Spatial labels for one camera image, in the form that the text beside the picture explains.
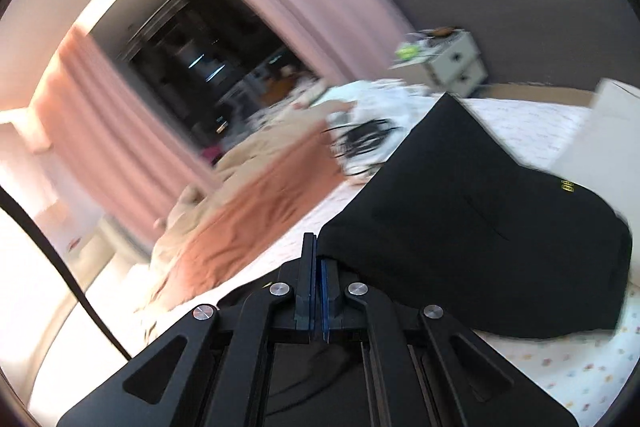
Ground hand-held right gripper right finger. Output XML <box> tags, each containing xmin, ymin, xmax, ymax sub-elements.
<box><xmin>321</xmin><ymin>257</ymin><xmax>581</xmax><ymax>427</ymax></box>

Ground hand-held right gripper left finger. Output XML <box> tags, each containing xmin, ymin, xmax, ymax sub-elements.
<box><xmin>57</xmin><ymin>233</ymin><xmax>317</xmax><ymax>427</ymax></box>

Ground black garment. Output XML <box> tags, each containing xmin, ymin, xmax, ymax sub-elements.
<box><xmin>215</xmin><ymin>93</ymin><xmax>633</xmax><ymax>427</ymax></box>

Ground brown blanket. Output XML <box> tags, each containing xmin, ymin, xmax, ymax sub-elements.
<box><xmin>145</xmin><ymin>107</ymin><xmax>351</xmax><ymax>314</ymax></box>

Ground light fringed cloth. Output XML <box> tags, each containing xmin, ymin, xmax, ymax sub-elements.
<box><xmin>320</xmin><ymin>78</ymin><xmax>442</xmax><ymax>178</ymax></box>

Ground floral white bed sheet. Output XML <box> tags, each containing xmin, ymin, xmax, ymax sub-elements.
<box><xmin>135</xmin><ymin>97</ymin><xmax>637</xmax><ymax>427</ymax></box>

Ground white nightstand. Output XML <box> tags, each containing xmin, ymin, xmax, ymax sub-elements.
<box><xmin>389</xmin><ymin>28</ymin><xmax>489</xmax><ymax>96</ymax></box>

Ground dark window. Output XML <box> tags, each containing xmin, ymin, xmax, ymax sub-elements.
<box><xmin>91</xmin><ymin>0</ymin><xmax>312</xmax><ymax>158</ymax></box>

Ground cream folded garment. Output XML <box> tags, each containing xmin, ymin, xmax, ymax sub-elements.
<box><xmin>549</xmin><ymin>78</ymin><xmax>640</xmax><ymax>219</ymax></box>

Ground black cables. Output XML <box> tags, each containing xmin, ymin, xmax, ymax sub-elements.
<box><xmin>324</xmin><ymin>117</ymin><xmax>402</xmax><ymax>178</ymax></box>

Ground black cable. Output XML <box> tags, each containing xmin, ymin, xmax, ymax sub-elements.
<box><xmin>0</xmin><ymin>186</ymin><xmax>134</xmax><ymax>361</ymax></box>

